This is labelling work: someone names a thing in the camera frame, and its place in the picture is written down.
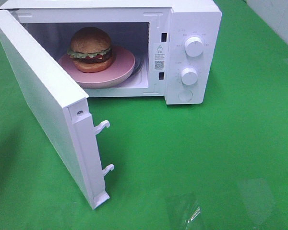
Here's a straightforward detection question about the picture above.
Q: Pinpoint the lower white microwave knob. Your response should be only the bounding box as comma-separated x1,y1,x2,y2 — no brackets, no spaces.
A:
181,68,198,85

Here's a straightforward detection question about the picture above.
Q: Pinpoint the pink round plate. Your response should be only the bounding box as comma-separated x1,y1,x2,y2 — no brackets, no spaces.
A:
58,46,135,89

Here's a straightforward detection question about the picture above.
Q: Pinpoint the upper white microwave knob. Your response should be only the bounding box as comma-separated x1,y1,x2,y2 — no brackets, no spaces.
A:
184,36,204,58

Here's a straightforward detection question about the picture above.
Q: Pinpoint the toy hamburger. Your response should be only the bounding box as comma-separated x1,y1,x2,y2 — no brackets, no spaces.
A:
68,27,115,73

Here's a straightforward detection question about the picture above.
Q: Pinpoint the white microwave oven body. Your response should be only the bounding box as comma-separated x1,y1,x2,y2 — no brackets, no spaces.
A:
0,0,222,104

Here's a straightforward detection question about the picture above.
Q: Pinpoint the glass microwave turntable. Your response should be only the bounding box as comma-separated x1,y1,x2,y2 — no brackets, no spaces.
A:
122,55,144,87

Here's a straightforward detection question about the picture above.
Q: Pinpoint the round white door release button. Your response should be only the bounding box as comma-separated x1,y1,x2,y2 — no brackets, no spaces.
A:
178,90,193,102

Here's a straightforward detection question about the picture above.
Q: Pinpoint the white microwave door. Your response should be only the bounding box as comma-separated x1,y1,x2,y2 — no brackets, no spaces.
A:
0,10,114,208

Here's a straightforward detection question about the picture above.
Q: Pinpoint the white microwave knob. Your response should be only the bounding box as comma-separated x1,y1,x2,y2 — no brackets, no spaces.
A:
181,68,198,85
184,36,204,58

